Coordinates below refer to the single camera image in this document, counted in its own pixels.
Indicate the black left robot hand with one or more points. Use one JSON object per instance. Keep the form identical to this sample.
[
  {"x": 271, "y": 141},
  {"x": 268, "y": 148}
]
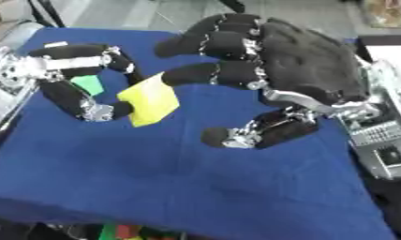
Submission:
[{"x": 67, "y": 93}]

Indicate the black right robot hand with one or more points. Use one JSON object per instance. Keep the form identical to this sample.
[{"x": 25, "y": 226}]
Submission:
[{"x": 307, "y": 59}]

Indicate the yellow block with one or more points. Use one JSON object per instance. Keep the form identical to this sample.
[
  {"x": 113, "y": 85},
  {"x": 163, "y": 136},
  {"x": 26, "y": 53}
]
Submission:
[{"x": 149, "y": 99}]

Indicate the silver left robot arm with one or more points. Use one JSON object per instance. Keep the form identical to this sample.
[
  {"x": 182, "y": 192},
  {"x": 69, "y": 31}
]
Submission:
[{"x": 9, "y": 78}]

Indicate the black box with white inside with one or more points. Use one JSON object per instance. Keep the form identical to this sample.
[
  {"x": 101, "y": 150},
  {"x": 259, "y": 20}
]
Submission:
[{"x": 388, "y": 51}]

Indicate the green block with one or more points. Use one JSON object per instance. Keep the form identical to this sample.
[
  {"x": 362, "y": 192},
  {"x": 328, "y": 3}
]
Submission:
[{"x": 89, "y": 83}]

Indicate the black tripod leg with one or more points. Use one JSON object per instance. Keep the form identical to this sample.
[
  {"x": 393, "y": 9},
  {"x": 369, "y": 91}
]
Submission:
[{"x": 45, "y": 12}]

